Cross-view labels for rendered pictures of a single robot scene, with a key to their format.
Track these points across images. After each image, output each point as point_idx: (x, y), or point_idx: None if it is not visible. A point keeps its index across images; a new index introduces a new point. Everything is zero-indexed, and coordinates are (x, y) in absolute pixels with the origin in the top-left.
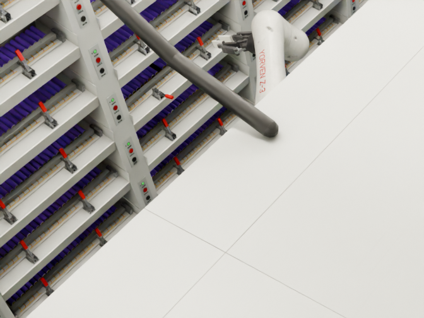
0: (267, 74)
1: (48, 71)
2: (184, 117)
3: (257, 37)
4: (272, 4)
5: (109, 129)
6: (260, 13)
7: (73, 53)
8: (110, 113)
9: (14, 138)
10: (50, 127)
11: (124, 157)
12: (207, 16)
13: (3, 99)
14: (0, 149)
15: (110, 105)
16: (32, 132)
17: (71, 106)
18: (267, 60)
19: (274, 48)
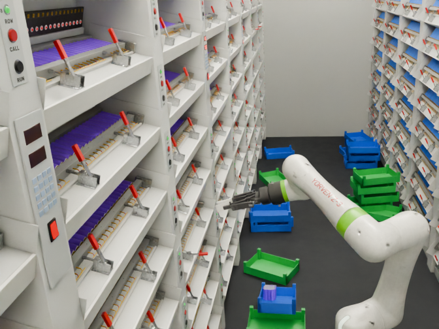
0: (333, 193)
1: (155, 211)
2: (191, 283)
3: (301, 172)
4: (218, 189)
5: (176, 287)
6: (292, 156)
7: (164, 196)
8: (178, 268)
9: (119, 298)
10: (151, 281)
11: (182, 320)
12: (204, 187)
13: (132, 237)
14: (112, 313)
15: (178, 260)
16: (134, 289)
17: (155, 260)
18: (324, 184)
19: (321, 176)
